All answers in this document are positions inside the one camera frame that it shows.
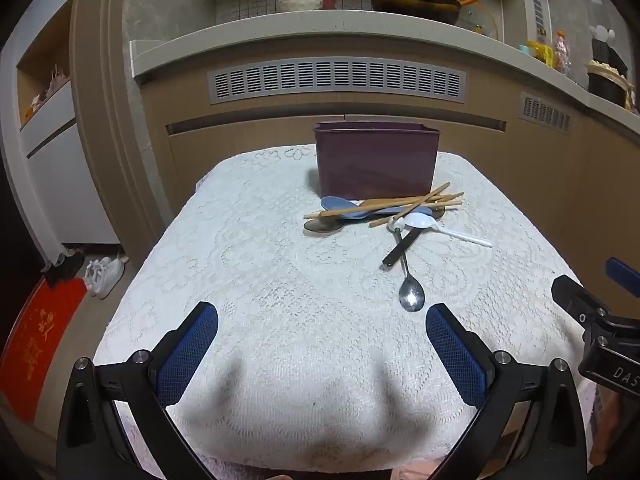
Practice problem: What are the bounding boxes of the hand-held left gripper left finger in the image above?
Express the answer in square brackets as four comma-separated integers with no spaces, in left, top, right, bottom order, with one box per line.
[56,301,219,480]

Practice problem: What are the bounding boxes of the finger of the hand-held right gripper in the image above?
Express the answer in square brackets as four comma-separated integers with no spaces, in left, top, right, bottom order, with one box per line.
[605,257,640,287]
[551,276,610,330]

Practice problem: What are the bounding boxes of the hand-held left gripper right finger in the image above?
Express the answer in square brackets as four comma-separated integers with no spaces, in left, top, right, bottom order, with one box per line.
[425,302,591,480]

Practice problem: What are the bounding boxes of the wooden chopstick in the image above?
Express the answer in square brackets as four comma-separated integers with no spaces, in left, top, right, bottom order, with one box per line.
[369,182,452,229]
[303,191,464,220]
[320,201,463,217]

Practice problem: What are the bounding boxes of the blue plastic spoon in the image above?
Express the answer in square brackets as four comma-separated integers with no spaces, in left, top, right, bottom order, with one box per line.
[320,196,432,222]

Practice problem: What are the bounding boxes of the purple plastic utensil container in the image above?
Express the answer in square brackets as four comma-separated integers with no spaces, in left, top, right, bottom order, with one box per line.
[313,121,442,201]

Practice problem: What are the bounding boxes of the metal spoon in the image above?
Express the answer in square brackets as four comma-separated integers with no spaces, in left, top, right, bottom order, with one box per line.
[392,227,426,313]

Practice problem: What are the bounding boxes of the white sneaker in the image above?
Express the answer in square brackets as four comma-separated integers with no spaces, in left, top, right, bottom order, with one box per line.
[96,256,126,301]
[84,257,108,292]

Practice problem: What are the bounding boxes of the white lace tablecloth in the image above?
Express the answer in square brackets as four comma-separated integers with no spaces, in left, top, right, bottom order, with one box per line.
[92,145,593,473]

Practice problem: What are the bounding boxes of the white plastic spoon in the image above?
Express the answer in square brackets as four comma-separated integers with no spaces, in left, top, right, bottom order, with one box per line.
[402,212,493,248]

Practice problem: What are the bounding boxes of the black shoes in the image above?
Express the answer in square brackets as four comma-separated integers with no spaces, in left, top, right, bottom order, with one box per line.
[42,247,86,288]

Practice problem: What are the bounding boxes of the red doormat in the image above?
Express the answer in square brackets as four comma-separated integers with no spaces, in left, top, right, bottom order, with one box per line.
[0,277,88,413]

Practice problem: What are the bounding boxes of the small grey vent grille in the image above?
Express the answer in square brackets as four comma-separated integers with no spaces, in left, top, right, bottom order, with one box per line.
[517,91,572,135]

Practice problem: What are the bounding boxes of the black pot with bamboo steamer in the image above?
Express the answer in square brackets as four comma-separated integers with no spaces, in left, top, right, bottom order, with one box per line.
[586,60,636,108]

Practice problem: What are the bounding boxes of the black utensil holder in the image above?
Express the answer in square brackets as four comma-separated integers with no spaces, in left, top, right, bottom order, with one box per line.
[590,24,628,73]

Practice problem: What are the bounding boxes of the pink bottle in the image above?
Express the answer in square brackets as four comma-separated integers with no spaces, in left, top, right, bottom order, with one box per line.
[552,29,572,76]

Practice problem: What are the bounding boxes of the white shelf cabinet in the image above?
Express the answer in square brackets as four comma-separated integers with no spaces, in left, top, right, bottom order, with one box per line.
[0,0,123,261]

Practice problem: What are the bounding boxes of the yellow box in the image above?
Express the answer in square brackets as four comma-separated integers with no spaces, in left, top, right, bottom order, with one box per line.
[527,40,556,68]

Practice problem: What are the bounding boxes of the clutter on shelf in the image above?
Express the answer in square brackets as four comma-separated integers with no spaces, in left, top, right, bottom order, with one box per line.
[27,65,71,121]

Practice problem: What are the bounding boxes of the long grey vent grille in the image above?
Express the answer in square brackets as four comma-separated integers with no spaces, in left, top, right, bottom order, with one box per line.
[207,57,471,106]

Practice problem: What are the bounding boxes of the stone kitchen counter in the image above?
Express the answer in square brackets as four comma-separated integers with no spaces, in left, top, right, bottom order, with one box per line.
[129,7,640,116]

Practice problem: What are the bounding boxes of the smoky spoon with black handle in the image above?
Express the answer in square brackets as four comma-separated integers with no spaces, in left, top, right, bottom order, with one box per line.
[382,206,447,267]
[303,216,381,235]

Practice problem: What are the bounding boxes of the black wok with orange handle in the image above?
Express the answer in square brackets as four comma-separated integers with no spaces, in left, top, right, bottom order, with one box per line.
[370,0,487,25]

